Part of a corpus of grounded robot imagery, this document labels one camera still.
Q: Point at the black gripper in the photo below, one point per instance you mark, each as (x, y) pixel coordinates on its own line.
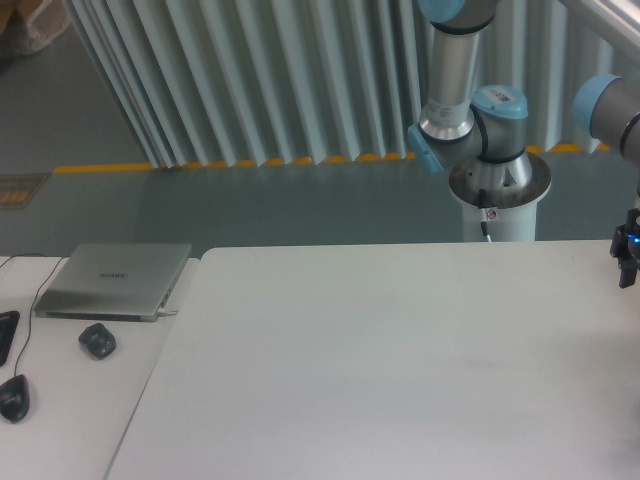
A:
(625, 248)

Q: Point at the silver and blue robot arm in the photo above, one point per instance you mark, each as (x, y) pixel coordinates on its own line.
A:
(482, 132)

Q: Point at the white folding screen partition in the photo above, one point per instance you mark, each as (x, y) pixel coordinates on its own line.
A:
(236, 81)

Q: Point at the black earbuds case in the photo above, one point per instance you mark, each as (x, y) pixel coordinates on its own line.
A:
(98, 341)

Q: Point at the silver closed laptop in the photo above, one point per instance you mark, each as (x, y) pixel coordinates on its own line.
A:
(115, 281)

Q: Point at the black keyboard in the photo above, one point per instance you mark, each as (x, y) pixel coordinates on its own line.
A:
(8, 325)

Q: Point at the black computer mouse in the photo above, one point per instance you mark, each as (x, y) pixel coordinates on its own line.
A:
(15, 399)

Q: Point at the wrapped cardboard boxes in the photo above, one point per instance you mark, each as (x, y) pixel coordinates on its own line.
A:
(27, 27)

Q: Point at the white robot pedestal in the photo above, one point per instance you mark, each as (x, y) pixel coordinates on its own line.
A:
(499, 202)

